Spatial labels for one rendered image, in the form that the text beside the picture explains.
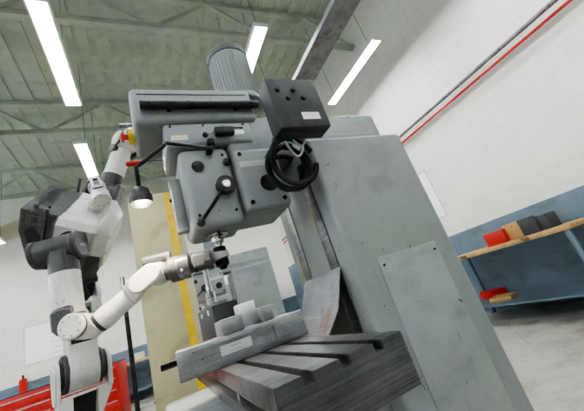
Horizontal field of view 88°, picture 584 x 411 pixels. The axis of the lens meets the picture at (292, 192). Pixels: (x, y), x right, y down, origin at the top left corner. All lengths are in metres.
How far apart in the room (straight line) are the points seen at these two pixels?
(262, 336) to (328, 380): 0.45
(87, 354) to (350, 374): 1.28
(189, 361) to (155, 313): 1.97
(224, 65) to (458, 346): 1.46
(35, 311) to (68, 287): 9.37
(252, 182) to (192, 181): 0.21
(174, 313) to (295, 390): 2.41
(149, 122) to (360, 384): 1.04
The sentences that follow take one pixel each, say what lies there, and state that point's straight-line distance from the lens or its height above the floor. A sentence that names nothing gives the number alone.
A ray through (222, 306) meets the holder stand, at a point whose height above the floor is 1.08.
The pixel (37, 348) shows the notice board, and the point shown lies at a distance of 10.50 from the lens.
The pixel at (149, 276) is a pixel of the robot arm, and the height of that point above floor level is 1.22.
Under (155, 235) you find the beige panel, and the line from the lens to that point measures 2.97.
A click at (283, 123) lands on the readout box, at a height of 1.53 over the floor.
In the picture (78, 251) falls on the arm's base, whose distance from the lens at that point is 1.29.
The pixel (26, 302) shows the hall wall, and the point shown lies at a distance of 10.72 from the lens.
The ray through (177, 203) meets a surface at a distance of 1.19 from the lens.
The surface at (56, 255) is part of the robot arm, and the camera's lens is 1.30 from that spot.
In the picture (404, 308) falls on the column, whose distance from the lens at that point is 1.16.
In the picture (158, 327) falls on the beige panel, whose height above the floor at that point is 1.14.
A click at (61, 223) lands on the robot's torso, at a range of 1.42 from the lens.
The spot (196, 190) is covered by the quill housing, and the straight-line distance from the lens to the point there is 1.13.
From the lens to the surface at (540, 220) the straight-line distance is 4.41.
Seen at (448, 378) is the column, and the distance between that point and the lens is 1.24.
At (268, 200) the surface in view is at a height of 1.37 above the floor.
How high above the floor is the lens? 1.00
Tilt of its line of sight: 19 degrees up
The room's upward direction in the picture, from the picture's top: 19 degrees counter-clockwise
